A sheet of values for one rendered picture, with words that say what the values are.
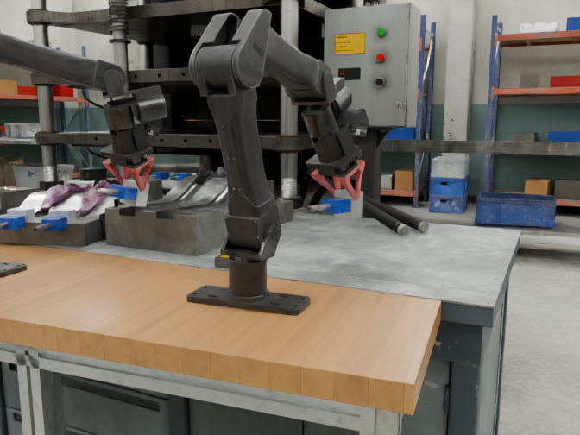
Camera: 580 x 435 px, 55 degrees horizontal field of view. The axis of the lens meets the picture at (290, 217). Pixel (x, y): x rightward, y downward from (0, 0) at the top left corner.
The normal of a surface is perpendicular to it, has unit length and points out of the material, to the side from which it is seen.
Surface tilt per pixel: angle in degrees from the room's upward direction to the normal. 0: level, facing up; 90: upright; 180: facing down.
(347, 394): 90
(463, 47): 90
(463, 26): 90
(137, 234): 90
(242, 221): 105
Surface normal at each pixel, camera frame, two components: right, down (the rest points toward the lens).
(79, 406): -0.43, 0.15
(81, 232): -0.14, 0.17
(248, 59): 0.85, 0.09
